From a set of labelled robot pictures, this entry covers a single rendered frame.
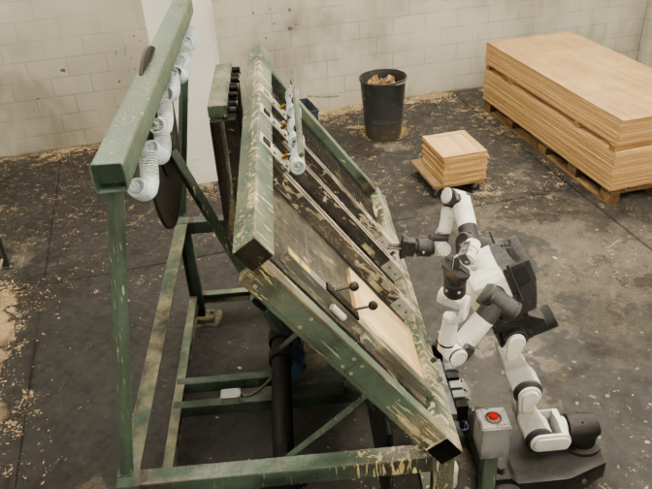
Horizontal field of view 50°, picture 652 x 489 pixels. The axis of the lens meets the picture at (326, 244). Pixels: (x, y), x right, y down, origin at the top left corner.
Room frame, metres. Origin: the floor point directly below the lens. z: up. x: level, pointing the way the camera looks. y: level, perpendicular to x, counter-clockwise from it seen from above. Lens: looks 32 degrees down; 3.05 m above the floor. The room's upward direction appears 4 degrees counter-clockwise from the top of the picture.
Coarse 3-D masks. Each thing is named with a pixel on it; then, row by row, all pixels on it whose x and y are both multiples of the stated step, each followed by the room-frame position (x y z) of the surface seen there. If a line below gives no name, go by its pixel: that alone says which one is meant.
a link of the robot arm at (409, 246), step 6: (402, 240) 2.86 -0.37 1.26; (408, 240) 2.85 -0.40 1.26; (414, 240) 2.86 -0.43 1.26; (420, 240) 2.86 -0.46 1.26; (426, 240) 2.86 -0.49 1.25; (402, 246) 2.84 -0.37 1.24; (408, 246) 2.83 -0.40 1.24; (414, 246) 2.83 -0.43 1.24; (420, 246) 2.82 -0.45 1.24; (426, 246) 2.83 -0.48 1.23; (402, 252) 2.83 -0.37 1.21; (408, 252) 2.83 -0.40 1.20; (414, 252) 2.83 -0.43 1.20; (420, 252) 2.82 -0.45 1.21; (426, 252) 2.82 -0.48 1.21; (402, 258) 2.84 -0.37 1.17
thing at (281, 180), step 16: (272, 144) 2.76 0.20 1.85; (304, 144) 2.73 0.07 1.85; (288, 176) 2.73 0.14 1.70; (288, 192) 2.69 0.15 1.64; (304, 192) 2.74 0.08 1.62; (304, 208) 2.70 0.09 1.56; (320, 208) 2.75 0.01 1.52; (320, 224) 2.70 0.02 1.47; (336, 224) 2.75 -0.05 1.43; (336, 240) 2.70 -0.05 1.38; (352, 256) 2.70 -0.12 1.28; (368, 272) 2.71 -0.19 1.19; (384, 288) 2.71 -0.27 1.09; (400, 304) 2.71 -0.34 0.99
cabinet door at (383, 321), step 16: (352, 272) 2.60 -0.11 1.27; (368, 288) 2.60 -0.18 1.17; (352, 304) 2.35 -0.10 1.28; (368, 304) 2.46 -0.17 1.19; (384, 304) 2.62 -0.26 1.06; (368, 320) 2.31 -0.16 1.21; (384, 320) 2.46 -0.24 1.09; (400, 320) 2.61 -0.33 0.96; (384, 336) 2.32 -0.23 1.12; (400, 336) 2.46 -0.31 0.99; (400, 352) 2.30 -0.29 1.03; (416, 368) 2.31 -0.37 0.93
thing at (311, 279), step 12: (288, 252) 2.16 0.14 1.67; (288, 264) 2.15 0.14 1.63; (300, 264) 2.16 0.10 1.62; (300, 276) 2.15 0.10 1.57; (312, 276) 2.17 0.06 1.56; (312, 288) 2.16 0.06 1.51; (324, 288) 2.16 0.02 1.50; (324, 300) 2.16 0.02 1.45; (336, 300) 2.16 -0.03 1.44; (348, 312) 2.16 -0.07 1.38; (348, 324) 2.16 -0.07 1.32; (360, 324) 2.16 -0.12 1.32; (372, 336) 2.17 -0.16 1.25; (384, 348) 2.17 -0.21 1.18; (396, 360) 2.17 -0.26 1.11; (408, 372) 2.17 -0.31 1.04; (420, 384) 2.17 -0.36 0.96
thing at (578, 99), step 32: (512, 64) 7.02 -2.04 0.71; (544, 64) 6.75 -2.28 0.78; (576, 64) 6.69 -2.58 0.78; (608, 64) 6.63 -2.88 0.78; (640, 64) 6.58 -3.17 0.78; (512, 96) 6.96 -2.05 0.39; (544, 96) 6.37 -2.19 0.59; (576, 96) 5.88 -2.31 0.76; (608, 96) 5.79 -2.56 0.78; (640, 96) 5.75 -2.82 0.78; (512, 128) 6.95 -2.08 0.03; (544, 128) 6.29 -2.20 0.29; (576, 128) 5.79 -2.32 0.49; (608, 128) 5.37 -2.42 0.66; (640, 128) 5.27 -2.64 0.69; (576, 160) 5.73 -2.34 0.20; (608, 160) 5.31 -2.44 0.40; (640, 160) 5.28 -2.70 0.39; (608, 192) 5.26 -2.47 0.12
